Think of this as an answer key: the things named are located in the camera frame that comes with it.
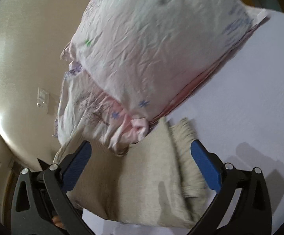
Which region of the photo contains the beige cable knit sweater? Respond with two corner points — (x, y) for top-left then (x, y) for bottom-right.
(67, 118), (207, 229)

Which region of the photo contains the lavender bed sheet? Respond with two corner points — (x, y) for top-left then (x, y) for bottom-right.
(81, 9), (284, 235)

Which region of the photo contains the pink floral pillow left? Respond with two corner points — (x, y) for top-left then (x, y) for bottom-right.
(55, 61), (149, 155)

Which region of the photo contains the pink floral pillow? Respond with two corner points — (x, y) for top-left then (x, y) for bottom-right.
(62, 0), (268, 121)
(55, 61), (149, 155)

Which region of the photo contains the pink floral pillow right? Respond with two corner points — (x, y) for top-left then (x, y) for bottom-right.
(62, 0), (268, 121)

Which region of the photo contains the white wall switch plate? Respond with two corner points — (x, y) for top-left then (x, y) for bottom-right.
(37, 88), (49, 109)

